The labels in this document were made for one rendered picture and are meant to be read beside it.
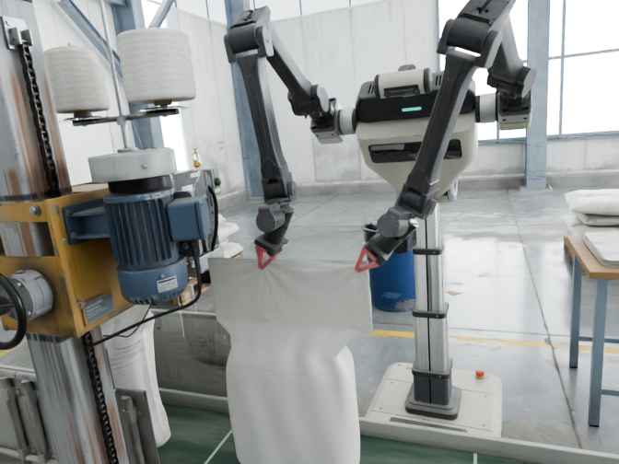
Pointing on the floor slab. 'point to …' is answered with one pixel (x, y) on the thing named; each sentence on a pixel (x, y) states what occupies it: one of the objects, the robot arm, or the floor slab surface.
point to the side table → (583, 257)
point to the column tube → (84, 450)
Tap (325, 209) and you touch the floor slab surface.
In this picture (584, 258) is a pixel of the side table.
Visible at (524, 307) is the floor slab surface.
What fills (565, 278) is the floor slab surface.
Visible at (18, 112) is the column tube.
